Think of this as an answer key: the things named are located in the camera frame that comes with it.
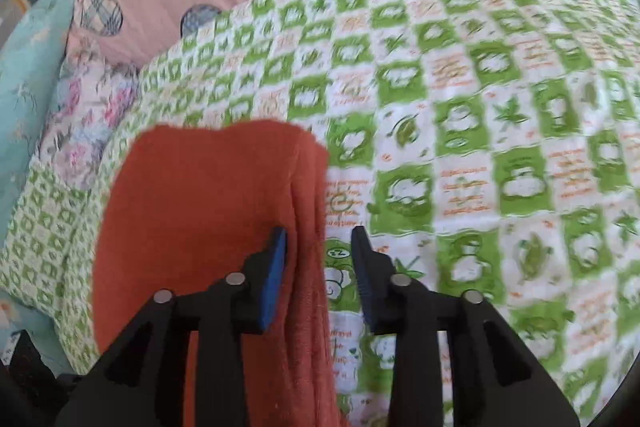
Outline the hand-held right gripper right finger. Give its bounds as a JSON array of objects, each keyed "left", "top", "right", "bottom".
[{"left": 350, "top": 227, "right": 581, "bottom": 427}]

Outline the teal floral pillow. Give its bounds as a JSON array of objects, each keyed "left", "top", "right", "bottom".
[{"left": 0, "top": 0, "right": 96, "bottom": 238}]

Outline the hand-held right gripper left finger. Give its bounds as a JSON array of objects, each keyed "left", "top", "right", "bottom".
[{"left": 55, "top": 227, "right": 288, "bottom": 427}]

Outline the orange knit sweater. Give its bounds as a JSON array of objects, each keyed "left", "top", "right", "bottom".
[{"left": 92, "top": 119, "right": 351, "bottom": 427}]

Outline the green checked printed blanket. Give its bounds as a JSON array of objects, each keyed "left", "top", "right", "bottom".
[{"left": 0, "top": 0, "right": 640, "bottom": 427}]

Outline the white pink floral pillow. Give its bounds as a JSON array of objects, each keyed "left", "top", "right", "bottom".
[{"left": 37, "top": 37, "right": 141, "bottom": 192}]

